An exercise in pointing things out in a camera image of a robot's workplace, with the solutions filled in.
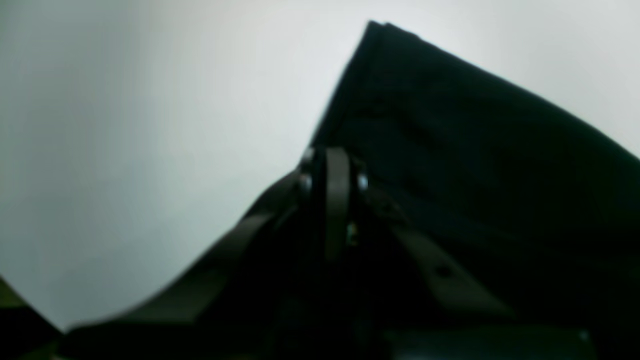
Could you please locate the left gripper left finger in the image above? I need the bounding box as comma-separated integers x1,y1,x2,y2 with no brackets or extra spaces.
62,150,316,346

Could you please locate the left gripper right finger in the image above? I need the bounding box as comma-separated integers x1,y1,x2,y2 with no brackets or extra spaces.
324,147,515,321

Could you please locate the black T-shirt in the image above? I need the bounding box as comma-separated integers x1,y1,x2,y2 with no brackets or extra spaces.
313,22,640,360

